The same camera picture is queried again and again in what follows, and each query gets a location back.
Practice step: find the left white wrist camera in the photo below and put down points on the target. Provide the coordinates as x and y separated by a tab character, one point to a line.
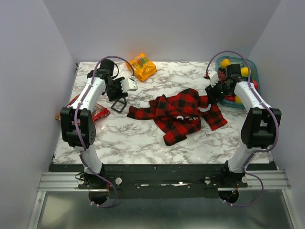
128	84

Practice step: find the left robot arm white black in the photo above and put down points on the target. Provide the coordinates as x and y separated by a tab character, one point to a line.
77	124

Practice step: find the teal plastic fruit bin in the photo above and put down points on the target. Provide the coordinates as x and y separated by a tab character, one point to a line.
229	100

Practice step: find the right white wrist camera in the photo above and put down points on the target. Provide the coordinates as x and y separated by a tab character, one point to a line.
212	76

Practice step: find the orange snack bag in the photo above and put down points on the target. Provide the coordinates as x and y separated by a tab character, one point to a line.
143	67

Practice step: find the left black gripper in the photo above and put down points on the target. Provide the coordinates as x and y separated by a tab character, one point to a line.
119	94

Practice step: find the yellow toy lemon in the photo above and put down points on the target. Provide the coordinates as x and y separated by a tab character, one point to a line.
238	100
245	71

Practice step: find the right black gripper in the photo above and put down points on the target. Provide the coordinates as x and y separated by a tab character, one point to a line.
212	95

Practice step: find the red black plaid shirt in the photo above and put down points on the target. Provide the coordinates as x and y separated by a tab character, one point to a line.
180	115

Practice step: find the red snack bag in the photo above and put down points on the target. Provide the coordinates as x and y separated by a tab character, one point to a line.
98	112

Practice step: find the black square frame brooch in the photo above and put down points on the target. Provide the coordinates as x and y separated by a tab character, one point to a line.
119	105

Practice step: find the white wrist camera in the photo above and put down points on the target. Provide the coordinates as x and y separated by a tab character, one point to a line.
212	76
128	84

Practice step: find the red toy apple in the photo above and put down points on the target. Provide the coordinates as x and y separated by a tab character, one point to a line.
255	84

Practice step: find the front yellow toy lemon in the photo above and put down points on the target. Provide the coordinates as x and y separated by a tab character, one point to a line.
238	100

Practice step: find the orange yellow toy fruit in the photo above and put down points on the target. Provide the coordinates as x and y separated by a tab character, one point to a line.
225	63

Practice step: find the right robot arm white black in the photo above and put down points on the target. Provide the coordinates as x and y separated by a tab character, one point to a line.
260	130

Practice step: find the aluminium rail frame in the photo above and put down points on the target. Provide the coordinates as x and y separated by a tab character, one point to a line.
66	182

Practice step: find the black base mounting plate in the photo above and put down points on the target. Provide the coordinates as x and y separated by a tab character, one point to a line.
121	179

